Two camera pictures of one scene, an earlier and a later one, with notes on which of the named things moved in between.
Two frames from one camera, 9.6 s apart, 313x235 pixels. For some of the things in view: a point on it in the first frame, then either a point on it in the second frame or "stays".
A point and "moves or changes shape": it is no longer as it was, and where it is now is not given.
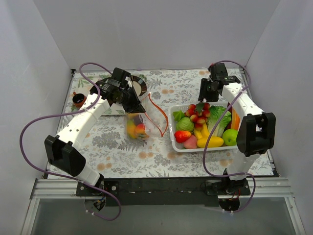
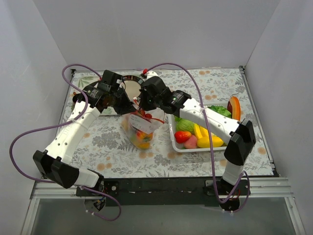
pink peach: x=190 y=143 stays
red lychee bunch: x=199 y=114 moves or changes shape
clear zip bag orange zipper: x=143 y=126 moves or changes shape
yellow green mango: x=131 y=129 → x=141 y=145
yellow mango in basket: x=214 y=141 stays
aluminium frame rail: x=264 y=188 stays
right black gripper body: x=206 y=90 → x=145 y=102
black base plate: x=160 y=191 stays
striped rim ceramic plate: x=139 y=85 stays
